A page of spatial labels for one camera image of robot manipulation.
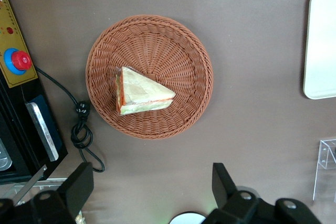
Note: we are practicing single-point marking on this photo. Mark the red emergency stop button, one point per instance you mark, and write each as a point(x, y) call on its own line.
point(20, 60)

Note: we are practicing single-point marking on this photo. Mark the brown wicker basket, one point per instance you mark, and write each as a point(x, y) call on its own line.
point(168, 51)

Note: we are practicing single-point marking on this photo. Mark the clear acrylic stand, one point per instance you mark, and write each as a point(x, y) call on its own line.
point(325, 166)

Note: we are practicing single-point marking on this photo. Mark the white plastic tray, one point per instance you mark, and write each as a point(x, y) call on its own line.
point(321, 45)

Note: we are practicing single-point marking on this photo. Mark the black and yellow control box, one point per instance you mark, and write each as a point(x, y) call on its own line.
point(18, 103)

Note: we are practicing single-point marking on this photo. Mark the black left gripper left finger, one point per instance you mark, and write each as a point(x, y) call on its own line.
point(76, 190)

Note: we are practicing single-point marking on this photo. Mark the white round disc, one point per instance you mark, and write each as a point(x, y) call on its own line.
point(187, 218)

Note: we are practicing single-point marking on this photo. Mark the plastic-wrapped triangle sandwich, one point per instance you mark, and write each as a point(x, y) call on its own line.
point(139, 93)

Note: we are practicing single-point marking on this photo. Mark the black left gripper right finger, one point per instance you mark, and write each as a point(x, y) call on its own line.
point(236, 197)

